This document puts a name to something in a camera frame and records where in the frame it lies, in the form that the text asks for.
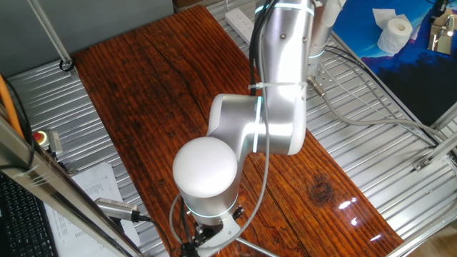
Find black background gripper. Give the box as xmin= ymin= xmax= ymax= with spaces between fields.
xmin=433 ymin=0 xmax=449 ymax=17

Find white toilet paper roll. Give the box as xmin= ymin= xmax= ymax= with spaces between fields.
xmin=372 ymin=7 xmax=414 ymax=55

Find blue mountain picture backdrop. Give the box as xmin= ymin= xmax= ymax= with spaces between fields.
xmin=331 ymin=0 xmax=457 ymax=126

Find printed paper sheets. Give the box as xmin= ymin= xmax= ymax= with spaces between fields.
xmin=44 ymin=162 xmax=142 ymax=257

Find brown wooden board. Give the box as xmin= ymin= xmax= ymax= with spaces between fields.
xmin=73 ymin=4 xmax=404 ymax=257

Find black keyboard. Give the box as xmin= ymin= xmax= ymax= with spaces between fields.
xmin=0 ymin=173 xmax=60 ymax=257

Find red emergency stop button box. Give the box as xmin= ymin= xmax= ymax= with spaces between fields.
xmin=32 ymin=128 xmax=64 ymax=158

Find white power strip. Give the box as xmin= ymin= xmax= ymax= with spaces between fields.
xmin=224 ymin=7 xmax=255 ymax=46

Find orange pole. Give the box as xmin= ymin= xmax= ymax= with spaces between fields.
xmin=0 ymin=74 xmax=24 ymax=138

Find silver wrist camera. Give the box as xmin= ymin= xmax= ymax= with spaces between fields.
xmin=196 ymin=216 xmax=241 ymax=257

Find metal bar clamp black handle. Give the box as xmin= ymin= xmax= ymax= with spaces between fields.
xmin=233 ymin=237 xmax=280 ymax=257

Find black exterior camera cable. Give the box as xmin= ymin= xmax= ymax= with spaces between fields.
xmin=131 ymin=212 xmax=174 ymax=257

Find ribbed silver exterior camera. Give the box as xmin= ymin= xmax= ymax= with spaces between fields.
xmin=94 ymin=197 xmax=141 ymax=223

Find black table cable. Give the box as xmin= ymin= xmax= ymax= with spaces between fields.
xmin=323 ymin=44 xmax=442 ymax=143

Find aluminium frame profile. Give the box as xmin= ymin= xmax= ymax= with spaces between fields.
xmin=413 ymin=132 xmax=457 ymax=172
xmin=430 ymin=102 xmax=457 ymax=131

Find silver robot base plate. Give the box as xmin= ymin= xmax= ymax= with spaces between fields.
xmin=307 ymin=61 xmax=338 ymax=98

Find thick grey robot cable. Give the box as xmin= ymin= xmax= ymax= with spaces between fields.
xmin=306 ymin=76 xmax=457 ymax=147

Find wide shiny metal frame bar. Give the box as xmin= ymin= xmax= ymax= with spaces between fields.
xmin=0 ymin=114 xmax=146 ymax=257

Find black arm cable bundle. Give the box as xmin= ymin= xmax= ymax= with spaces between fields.
xmin=248 ymin=0 xmax=280 ymax=96

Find thin aluminium frame strut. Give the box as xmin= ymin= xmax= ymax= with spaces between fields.
xmin=26 ymin=0 xmax=78 ymax=78

